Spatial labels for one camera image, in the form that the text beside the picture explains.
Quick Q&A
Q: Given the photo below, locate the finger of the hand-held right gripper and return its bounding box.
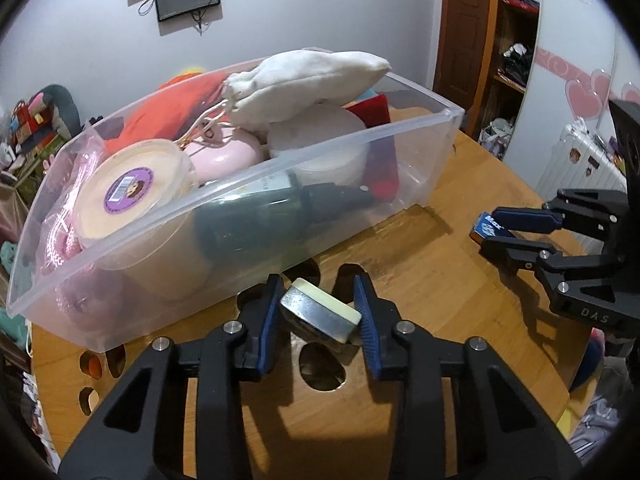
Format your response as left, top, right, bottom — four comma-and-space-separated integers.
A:
480, 236, 615, 307
492, 187, 629, 242

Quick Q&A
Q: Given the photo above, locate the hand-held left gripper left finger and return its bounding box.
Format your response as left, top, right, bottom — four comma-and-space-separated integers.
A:
59, 274, 286, 480

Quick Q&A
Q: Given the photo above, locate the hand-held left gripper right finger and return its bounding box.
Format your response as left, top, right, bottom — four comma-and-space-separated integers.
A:
352, 274, 583, 480

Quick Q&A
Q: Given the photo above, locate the small blue box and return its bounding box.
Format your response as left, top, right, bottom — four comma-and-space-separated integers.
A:
470, 212, 516, 244

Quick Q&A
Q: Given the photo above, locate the silver tin with cream lid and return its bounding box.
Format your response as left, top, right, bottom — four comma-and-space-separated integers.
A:
279, 278, 363, 345

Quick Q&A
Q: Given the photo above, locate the clear plastic storage box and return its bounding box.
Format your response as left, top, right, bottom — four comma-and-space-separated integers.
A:
6, 46, 466, 356

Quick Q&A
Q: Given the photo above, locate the red velvet pouch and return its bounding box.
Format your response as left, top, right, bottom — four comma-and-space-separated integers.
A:
345, 92, 401, 202

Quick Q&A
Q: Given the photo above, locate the white round container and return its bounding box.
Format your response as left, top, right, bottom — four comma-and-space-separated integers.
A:
265, 104, 369, 187

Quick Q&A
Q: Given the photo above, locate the white drawstring pouch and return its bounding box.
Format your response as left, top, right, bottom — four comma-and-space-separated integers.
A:
180, 50, 392, 147

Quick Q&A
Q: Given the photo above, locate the wooden desktop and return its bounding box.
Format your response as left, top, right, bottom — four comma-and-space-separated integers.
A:
30, 110, 596, 480

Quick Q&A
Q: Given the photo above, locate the white ribbed suitcase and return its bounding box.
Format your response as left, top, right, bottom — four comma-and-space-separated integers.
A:
532, 121, 629, 202

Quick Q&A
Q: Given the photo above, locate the dark bottle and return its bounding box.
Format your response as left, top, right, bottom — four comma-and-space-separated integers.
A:
192, 170, 376, 267

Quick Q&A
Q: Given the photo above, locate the wooden shelf with clutter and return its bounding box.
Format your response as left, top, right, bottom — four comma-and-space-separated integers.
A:
477, 0, 542, 161

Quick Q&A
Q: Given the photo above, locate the pink round container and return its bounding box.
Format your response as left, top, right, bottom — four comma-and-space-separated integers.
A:
182, 127, 266, 186

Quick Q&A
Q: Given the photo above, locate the white wardrobe door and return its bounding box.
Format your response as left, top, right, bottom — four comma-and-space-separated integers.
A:
500, 0, 640, 196

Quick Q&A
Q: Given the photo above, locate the wooden door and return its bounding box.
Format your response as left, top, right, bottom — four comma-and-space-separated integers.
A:
432, 0, 501, 127

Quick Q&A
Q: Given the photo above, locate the cream jar with purple label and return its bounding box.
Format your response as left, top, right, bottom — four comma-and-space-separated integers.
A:
77, 139, 213, 302

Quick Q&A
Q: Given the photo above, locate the pink net bag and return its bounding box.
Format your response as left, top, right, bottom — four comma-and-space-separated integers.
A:
35, 125, 126, 333

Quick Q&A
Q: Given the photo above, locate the orange blanket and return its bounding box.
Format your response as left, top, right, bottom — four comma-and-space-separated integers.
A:
102, 72, 231, 154

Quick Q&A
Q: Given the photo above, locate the grey cushion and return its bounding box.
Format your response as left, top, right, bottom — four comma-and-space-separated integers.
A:
42, 85, 84, 134

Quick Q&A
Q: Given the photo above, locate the patchwork fabric bag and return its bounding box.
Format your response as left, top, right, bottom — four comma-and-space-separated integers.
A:
10, 91, 64, 154

